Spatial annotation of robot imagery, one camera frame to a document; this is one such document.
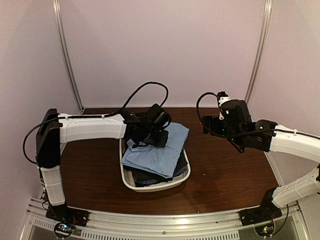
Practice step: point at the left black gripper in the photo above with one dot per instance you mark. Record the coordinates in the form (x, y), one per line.
(161, 143)

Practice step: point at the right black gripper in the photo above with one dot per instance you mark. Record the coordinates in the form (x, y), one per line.
(206, 120)

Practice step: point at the light blue long sleeve shirt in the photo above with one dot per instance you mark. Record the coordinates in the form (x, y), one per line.
(158, 160)

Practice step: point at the white plastic basket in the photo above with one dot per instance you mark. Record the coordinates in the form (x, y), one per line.
(128, 180)

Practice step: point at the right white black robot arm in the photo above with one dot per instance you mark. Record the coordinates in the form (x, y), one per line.
(234, 124)

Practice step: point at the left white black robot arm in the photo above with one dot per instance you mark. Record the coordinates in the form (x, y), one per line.
(57, 129)

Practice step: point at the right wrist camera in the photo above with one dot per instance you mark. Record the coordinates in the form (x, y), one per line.
(222, 97)

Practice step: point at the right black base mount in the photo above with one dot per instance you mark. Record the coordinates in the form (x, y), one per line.
(256, 215)

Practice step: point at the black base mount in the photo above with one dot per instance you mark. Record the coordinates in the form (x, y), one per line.
(67, 217)
(256, 215)

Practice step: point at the right aluminium frame post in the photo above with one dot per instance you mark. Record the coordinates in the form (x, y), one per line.
(263, 36)

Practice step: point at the aluminium frame post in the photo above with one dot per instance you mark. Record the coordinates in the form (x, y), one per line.
(263, 36)
(65, 54)

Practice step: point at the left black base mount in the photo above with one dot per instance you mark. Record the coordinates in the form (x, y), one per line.
(67, 217)

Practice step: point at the front aluminium rail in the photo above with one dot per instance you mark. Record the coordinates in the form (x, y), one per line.
(221, 225)

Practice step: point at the left aluminium frame post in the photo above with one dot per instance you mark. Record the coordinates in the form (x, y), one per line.
(65, 54)

